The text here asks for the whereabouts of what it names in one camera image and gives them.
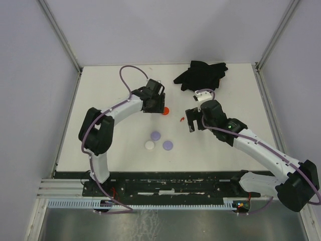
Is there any orange round charging case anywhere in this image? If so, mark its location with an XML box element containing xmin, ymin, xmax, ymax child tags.
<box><xmin>162</xmin><ymin>106</ymin><xmax>170</xmax><ymax>115</ymax></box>

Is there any purple charging case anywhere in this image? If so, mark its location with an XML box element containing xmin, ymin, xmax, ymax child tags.
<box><xmin>163</xmin><ymin>141</ymin><xmax>174</xmax><ymax>151</ymax></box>
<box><xmin>150</xmin><ymin>131</ymin><xmax>161</xmax><ymax>141</ymax></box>

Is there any white round charging case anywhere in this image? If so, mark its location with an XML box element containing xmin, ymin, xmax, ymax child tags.
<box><xmin>144</xmin><ymin>141</ymin><xmax>155</xmax><ymax>150</ymax></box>

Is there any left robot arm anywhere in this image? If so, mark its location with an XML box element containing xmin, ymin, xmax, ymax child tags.
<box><xmin>78</xmin><ymin>79</ymin><xmax>166</xmax><ymax>196</ymax></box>

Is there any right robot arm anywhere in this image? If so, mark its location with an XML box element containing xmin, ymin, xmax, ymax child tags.
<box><xmin>185</xmin><ymin>100</ymin><xmax>320</xmax><ymax>212</ymax></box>

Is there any black cloth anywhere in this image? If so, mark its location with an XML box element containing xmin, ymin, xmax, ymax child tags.
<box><xmin>174</xmin><ymin>60</ymin><xmax>228</xmax><ymax>91</ymax></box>

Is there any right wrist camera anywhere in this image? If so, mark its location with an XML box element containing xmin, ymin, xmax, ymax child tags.
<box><xmin>193</xmin><ymin>91</ymin><xmax>213</xmax><ymax>103</ymax></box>

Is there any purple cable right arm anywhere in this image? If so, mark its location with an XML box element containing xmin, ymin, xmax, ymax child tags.
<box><xmin>195</xmin><ymin>89</ymin><xmax>321</xmax><ymax>216</ymax></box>

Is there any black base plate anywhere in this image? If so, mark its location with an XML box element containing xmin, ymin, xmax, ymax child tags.
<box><xmin>82</xmin><ymin>171</ymin><xmax>261</xmax><ymax>205</ymax></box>

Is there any aluminium frame rail right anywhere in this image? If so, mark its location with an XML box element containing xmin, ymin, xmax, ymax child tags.
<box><xmin>254</xmin><ymin>0</ymin><xmax>302</xmax><ymax>73</ymax></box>

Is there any aluminium frame rail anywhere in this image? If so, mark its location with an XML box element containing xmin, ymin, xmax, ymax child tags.
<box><xmin>254</xmin><ymin>0</ymin><xmax>302</xmax><ymax>73</ymax></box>
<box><xmin>37</xmin><ymin>0</ymin><xmax>83</xmax><ymax>73</ymax></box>

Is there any blue-white cable duct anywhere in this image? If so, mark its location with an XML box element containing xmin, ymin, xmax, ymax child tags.
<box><xmin>47</xmin><ymin>198</ymin><xmax>250</xmax><ymax>211</ymax></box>

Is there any aluminium frame rail left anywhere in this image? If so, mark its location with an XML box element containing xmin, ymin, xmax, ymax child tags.
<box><xmin>37</xmin><ymin>0</ymin><xmax>83</xmax><ymax>73</ymax></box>

